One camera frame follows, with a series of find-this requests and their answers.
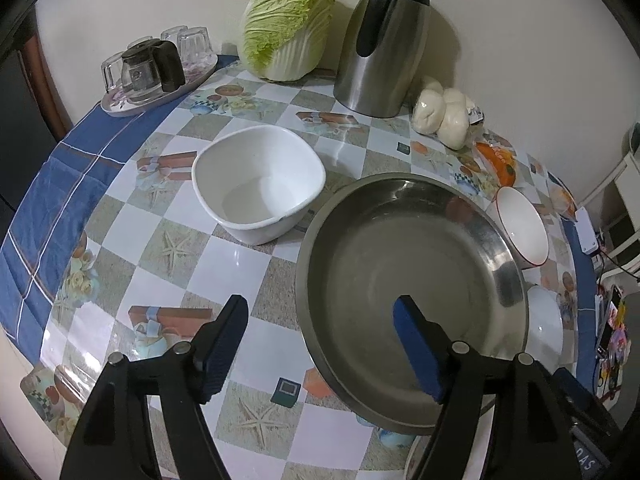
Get red-rimmed strawberry bowl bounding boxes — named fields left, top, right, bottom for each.
left=487, top=186, right=550, bottom=268

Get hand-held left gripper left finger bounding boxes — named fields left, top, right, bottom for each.
left=60, top=294, right=249, bottom=480

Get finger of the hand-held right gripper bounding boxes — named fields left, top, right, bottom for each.
left=552, top=366, right=598, bottom=413

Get white square bowl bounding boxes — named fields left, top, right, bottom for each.
left=191, top=125, right=327, bottom=246

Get glass teapot black lid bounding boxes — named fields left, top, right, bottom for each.
left=120, top=39, right=187, bottom=106

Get clear packet orange contents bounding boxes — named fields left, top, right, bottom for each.
left=545, top=172, right=578, bottom=216

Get oval floral tray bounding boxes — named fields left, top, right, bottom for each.
left=100, top=52, right=219, bottom=119

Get steel basin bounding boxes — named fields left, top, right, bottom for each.
left=295, top=172, right=530, bottom=436

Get brown wooden frame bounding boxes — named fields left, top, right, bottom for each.
left=20, top=15, right=73, bottom=143

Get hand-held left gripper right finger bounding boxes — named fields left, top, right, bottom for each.
left=392, top=294, right=583, bottom=480

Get orange snack packet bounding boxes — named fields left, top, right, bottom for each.
left=475, top=141, right=518, bottom=188

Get blue checked cloth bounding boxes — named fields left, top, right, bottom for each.
left=0, top=52, right=606, bottom=401

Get white power strip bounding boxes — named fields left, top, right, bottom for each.
left=574, top=206, right=598, bottom=256

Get steel thermos jug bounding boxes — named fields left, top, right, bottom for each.
left=333, top=0, right=437, bottom=119

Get white chair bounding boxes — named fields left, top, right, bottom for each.
left=570, top=125, right=640, bottom=281

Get black cable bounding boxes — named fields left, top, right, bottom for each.
left=597, top=247, right=640, bottom=275

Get white bowl fruit print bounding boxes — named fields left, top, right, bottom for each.
left=522, top=285, right=566, bottom=376

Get napa cabbage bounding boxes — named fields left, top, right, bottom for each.
left=240, top=0, right=336, bottom=82

